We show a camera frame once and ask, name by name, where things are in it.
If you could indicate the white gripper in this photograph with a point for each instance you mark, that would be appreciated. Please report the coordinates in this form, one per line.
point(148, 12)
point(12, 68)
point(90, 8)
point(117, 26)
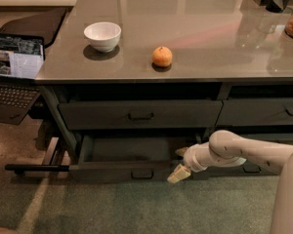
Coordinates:
point(191, 158)

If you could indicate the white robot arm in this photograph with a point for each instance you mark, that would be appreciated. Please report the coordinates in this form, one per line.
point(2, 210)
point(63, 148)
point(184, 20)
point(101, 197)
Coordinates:
point(226, 149)

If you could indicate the open black laptop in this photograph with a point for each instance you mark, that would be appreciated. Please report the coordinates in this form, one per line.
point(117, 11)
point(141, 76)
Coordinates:
point(21, 57)

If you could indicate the orange mandarin fruit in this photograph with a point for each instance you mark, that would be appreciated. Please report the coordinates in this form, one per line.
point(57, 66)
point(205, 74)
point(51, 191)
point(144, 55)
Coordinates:
point(162, 56)

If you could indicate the white ceramic bowl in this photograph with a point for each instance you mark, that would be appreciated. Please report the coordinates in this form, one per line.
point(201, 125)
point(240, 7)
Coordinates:
point(103, 36)

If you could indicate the black bar stand base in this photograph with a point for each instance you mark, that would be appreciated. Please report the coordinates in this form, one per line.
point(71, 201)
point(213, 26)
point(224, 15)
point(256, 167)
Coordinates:
point(21, 169)

